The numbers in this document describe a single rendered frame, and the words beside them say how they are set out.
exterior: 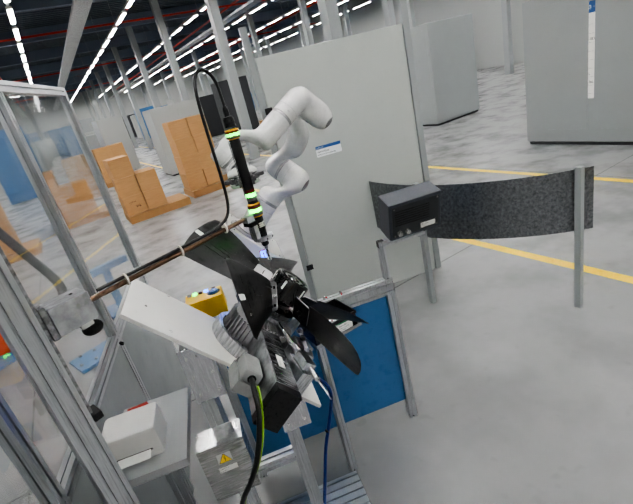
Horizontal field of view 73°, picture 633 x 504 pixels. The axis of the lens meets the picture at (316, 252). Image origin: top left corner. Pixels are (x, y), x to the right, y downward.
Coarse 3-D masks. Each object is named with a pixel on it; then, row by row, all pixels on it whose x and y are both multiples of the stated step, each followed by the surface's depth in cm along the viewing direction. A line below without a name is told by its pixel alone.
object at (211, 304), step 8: (192, 296) 185; (200, 296) 183; (208, 296) 181; (216, 296) 180; (224, 296) 188; (192, 304) 178; (200, 304) 179; (208, 304) 180; (216, 304) 181; (224, 304) 182; (208, 312) 181; (216, 312) 182
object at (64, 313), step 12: (48, 300) 100; (60, 300) 98; (72, 300) 98; (84, 300) 100; (48, 312) 94; (60, 312) 96; (72, 312) 98; (84, 312) 100; (96, 312) 102; (48, 324) 96; (60, 324) 96; (72, 324) 98
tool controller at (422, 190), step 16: (400, 192) 193; (416, 192) 191; (432, 192) 189; (384, 208) 190; (400, 208) 187; (416, 208) 190; (432, 208) 193; (384, 224) 197; (400, 224) 192; (416, 224) 195; (432, 224) 198
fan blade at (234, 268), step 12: (228, 264) 112; (240, 264) 117; (240, 276) 114; (252, 276) 120; (264, 276) 128; (240, 288) 111; (252, 288) 117; (264, 288) 125; (240, 300) 108; (252, 300) 115; (264, 300) 123; (264, 312) 122; (252, 324) 110
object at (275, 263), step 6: (258, 258) 172; (264, 258) 173; (276, 258) 174; (282, 258) 175; (264, 264) 167; (270, 264) 166; (276, 264) 165; (282, 264) 166; (288, 264) 167; (294, 264) 168; (270, 270) 161; (276, 270) 160; (288, 270) 159
